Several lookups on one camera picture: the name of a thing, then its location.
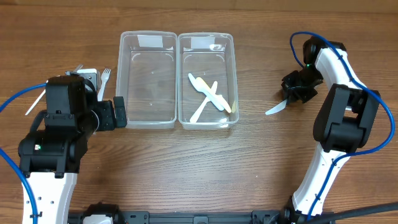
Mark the right clear plastic container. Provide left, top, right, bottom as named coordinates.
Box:
left=177, top=32, right=239, bottom=129

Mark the blue cable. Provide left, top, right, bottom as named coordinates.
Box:
left=289, top=31, right=396, bottom=222
left=0, top=83, right=47, bottom=224

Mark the white plastic knife in container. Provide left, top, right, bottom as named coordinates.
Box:
left=190, top=81, right=218, bottom=123

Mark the left clear plastic container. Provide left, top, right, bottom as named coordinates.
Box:
left=116, top=30, right=177, bottom=129

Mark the metal fork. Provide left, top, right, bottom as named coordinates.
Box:
left=65, top=64, right=83, bottom=75

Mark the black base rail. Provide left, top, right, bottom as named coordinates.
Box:
left=67, top=202, right=280, bottom=224

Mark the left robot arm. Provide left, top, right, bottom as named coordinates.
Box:
left=18, top=75, right=127, bottom=223

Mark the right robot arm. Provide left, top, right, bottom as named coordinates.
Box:
left=279, top=35, right=379, bottom=223

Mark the black hose bottom right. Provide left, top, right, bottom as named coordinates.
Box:
left=298, top=202, right=398, bottom=224

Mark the yellow plastic knife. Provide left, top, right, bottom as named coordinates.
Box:
left=195, top=77, right=233, bottom=114

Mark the light blue plastic knife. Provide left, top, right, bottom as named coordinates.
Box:
left=265, top=100, right=287, bottom=115

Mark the curved white plastic fork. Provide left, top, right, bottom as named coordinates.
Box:
left=25, top=89, right=46, bottom=116

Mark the clear plastic container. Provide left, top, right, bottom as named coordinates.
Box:
left=116, top=30, right=177, bottom=129
left=177, top=32, right=239, bottom=129

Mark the left blue cable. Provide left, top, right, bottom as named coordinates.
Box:
left=0, top=83, right=47, bottom=224

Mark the right blue cable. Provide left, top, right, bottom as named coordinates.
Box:
left=289, top=31, right=396, bottom=222

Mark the white plastic knife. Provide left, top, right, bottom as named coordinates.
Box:
left=188, top=73, right=224, bottom=111
left=190, top=81, right=218, bottom=123

